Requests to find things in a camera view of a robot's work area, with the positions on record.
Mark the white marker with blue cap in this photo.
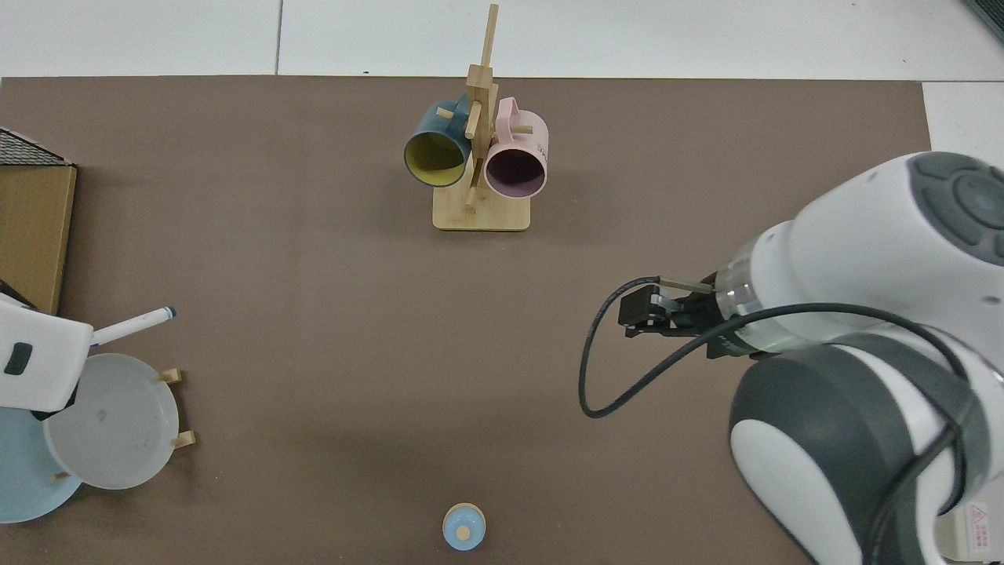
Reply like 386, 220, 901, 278
90, 306, 178, 348

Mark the wooden cup stand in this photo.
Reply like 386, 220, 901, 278
432, 4, 532, 232

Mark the pink cup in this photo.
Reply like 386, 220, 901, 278
483, 97, 549, 199

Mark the dark teal cup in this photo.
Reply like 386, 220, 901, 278
403, 93, 475, 188

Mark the small blue round thing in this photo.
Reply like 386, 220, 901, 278
442, 503, 487, 552

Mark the brown table cloth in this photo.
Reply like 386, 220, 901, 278
0, 75, 933, 565

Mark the red warning sticker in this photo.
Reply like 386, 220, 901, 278
965, 502, 991, 552

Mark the dark flat panel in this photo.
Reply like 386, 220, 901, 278
961, 0, 1004, 44

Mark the wooden plate rack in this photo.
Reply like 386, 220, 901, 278
49, 367, 197, 482

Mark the grey plate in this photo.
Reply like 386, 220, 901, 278
42, 353, 180, 490

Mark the light blue plate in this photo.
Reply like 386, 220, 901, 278
0, 404, 83, 524

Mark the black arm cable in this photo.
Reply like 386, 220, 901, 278
579, 276, 981, 565

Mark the wire basket with wooden floor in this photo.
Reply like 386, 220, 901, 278
0, 127, 78, 316

